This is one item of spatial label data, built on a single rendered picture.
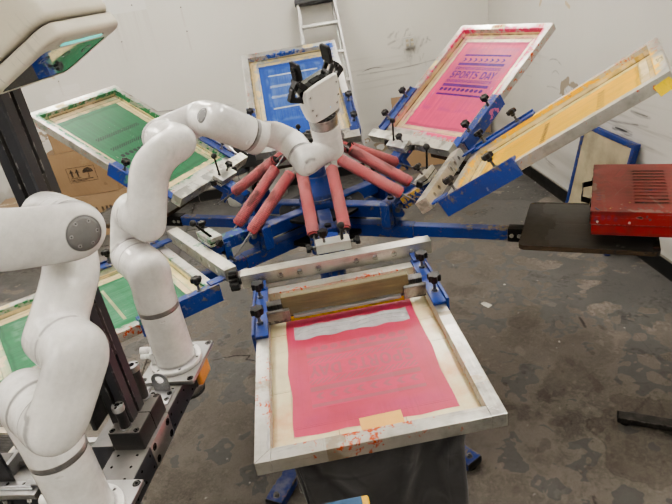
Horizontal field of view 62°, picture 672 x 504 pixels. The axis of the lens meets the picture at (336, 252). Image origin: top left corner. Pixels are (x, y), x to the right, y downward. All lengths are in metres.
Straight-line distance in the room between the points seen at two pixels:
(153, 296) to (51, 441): 0.49
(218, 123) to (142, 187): 0.22
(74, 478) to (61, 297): 0.31
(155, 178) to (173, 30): 4.53
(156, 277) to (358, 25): 4.68
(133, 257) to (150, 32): 4.58
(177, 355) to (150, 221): 0.34
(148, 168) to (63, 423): 0.56
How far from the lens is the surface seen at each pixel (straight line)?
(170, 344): 1.39
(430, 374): 1.54
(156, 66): 5.80
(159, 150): 1.24
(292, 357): 1.67
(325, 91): 1.39
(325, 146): 1.46
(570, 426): 2.80
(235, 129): 1.33
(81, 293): 0.96
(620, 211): 2.05
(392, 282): 1.78
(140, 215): 1.28
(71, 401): 0.92
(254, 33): 5.68
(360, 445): 1.34
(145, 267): 1.29
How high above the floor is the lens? 1.94
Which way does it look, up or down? 26 degrees down
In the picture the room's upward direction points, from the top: 9 degrees counter-clockwise
